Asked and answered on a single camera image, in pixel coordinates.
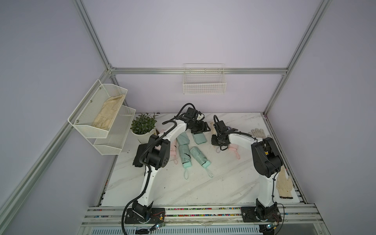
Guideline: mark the cream work glove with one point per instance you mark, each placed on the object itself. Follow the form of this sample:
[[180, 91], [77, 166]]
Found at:
[[284, 184]]

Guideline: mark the beige gloves in shelf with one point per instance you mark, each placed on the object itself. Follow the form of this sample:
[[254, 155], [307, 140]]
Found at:
[[108, 112]]

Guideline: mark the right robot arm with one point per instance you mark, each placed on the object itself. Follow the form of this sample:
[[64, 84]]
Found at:
[[267, 162]]

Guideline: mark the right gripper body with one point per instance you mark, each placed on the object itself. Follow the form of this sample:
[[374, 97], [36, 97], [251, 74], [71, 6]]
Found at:
[[217, 140]]

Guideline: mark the white dotted work glove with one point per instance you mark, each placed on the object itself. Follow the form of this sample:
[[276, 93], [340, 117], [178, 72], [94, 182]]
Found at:
[[258, 133]]

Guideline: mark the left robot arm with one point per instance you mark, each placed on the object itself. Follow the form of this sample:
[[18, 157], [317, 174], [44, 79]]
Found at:
[[155, 155]]

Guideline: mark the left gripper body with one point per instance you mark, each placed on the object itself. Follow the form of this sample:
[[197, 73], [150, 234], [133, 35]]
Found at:
[[198, 127]]

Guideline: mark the potted green plant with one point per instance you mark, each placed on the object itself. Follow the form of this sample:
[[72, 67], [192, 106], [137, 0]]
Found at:
[[144, 126]]

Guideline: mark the white wire wall basket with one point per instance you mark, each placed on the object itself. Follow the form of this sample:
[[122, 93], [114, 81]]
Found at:
[[204, 79]]

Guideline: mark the white two-tier mesh shelf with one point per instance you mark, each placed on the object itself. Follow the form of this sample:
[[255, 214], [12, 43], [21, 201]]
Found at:
[[105, 142]]

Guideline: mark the pink umbrella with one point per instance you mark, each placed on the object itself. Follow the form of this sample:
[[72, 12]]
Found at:
[[173, 151], [234, 148]]

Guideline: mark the teal umbrella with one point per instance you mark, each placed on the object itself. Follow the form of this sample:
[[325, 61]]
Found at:
[[199, 138], [183, 139], [185, 156], [199, 156]]

